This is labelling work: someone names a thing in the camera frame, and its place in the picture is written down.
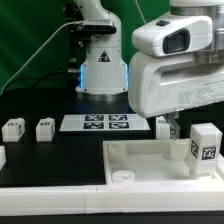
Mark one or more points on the white front obstacle rail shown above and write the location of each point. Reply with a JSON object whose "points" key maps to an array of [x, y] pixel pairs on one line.
{"points": [[117, 198]]}

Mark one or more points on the white left obstacle rail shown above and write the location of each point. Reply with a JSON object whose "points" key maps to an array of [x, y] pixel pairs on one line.
{"points": [[2, 157]]}

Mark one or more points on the white marker base plate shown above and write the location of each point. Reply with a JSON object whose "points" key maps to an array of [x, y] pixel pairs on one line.
{"points": [[103, 122]]}

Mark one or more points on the black camera on stand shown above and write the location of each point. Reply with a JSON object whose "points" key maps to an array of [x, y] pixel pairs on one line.
{"points": [[99, 26]]}

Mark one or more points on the white obstacle rail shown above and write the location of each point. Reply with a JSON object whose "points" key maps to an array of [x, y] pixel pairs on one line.
{"points": [[2, 157], [117, 198]]}

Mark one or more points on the white square tabletop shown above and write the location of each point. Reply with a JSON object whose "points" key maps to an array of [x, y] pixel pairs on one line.
{"points": [[145, 161]]}

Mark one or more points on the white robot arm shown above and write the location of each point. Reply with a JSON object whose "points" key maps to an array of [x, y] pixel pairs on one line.
{"points": [[104, 74]]}

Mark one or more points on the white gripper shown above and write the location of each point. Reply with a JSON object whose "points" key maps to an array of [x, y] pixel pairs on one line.
{"points": [[166, 75]]}

